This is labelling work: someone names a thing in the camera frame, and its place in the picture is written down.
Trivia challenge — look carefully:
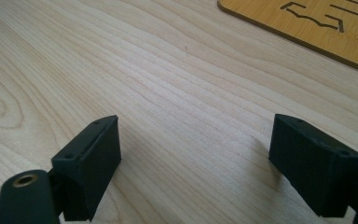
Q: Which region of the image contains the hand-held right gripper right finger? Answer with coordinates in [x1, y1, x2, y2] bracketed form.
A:
[268, 113, 358, 218]

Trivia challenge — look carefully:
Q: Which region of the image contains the flat wooden board with cutouts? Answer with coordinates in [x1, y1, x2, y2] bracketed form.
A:
[216, 0, 358, 77]

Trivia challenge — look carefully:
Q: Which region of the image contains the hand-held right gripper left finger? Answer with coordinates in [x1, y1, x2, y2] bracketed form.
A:
[50, 115, 122, 222]

